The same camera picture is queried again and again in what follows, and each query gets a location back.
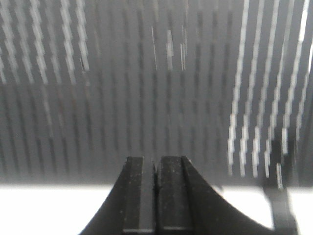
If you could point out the black perforated pegboard panel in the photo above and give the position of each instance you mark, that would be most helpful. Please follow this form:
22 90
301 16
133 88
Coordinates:
86 83

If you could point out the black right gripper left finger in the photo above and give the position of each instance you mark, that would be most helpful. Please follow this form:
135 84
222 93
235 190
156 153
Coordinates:
129 209

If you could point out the white standing desk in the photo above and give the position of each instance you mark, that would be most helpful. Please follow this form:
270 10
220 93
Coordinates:
66 209

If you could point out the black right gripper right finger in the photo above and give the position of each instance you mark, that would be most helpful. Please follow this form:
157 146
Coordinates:
188 205

